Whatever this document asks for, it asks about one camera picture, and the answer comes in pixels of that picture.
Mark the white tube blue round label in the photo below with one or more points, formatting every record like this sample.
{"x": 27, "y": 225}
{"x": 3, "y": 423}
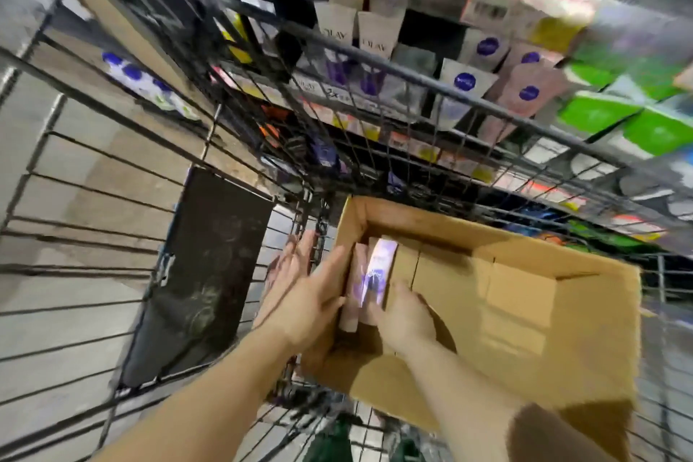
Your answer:
{"x": 486, "y": 47}
{"x": 463, "y": 88}

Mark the green product packet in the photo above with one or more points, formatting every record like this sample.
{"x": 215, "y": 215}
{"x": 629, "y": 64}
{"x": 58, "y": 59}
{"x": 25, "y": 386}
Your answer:
{"x": 595, "y": 112}
{"x": 660, "y": 131}

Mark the glossy purple product box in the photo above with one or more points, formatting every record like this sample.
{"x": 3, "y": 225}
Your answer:
{"x": 381, "y": 269}

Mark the row of blue-capped white bottles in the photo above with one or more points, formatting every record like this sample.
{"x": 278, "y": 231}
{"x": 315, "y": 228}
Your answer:
{"x": 146, "y": 82}

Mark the pale pink product box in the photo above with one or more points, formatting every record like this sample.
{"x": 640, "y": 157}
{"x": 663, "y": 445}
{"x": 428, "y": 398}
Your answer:
{"x": 354, "y": 283}

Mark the person's left forearm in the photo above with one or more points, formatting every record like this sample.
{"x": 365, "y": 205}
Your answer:
{"x": 205, "y": 402}

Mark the white cosmetic tube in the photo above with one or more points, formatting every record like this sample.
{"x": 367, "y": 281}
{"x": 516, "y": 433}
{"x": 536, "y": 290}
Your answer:
{"x": 334, "y": 28}
{"x": 379, "y": 39}

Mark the person's right forearm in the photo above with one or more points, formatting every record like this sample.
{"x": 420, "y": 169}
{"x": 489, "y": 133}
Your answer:
{"x": 465, "y": 407}

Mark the row of shelf price tags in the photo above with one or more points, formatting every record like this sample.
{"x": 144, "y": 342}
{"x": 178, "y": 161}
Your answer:
{"x": 379, "y": 131}

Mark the person's left hand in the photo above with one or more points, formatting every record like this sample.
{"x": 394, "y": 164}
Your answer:
{"x": 295, "y": 304}

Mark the person's right hand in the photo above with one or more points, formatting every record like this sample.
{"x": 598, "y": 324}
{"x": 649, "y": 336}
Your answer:
{"x": 406, "y": 323}

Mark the person's left thumb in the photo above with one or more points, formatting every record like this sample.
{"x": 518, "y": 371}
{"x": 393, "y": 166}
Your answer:
{"x": 331, "y": 270}

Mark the dark green item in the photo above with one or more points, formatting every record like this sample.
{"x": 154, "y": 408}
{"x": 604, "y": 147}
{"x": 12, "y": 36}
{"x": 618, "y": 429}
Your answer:
{"x": 330, "y": 442}

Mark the brown cardboard box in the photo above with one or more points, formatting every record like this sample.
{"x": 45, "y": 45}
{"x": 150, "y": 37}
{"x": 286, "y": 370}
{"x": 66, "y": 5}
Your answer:
{"x": 514, "y": 315}

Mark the person's right fingers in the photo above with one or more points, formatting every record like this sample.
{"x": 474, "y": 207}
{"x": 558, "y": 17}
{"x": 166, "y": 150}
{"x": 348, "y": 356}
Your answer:
{"x": 394, "y": 305}

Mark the black plastic cart seat flap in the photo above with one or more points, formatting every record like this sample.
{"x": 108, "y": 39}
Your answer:
{"x": 200, "y": 283}

